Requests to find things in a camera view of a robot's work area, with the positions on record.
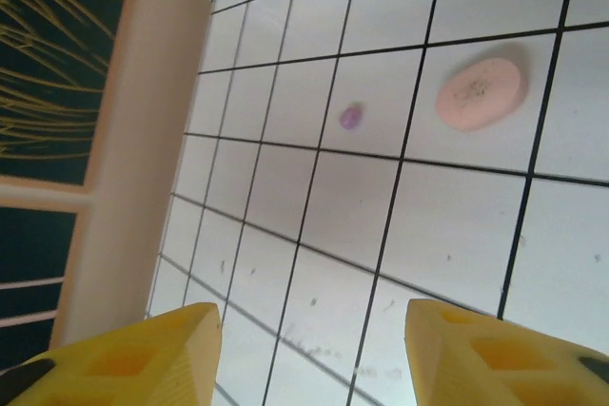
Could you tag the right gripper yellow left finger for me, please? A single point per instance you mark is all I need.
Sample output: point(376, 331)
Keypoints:
point(143, 368)

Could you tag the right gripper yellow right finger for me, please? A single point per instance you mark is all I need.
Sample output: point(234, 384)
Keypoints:
point(499, 363)

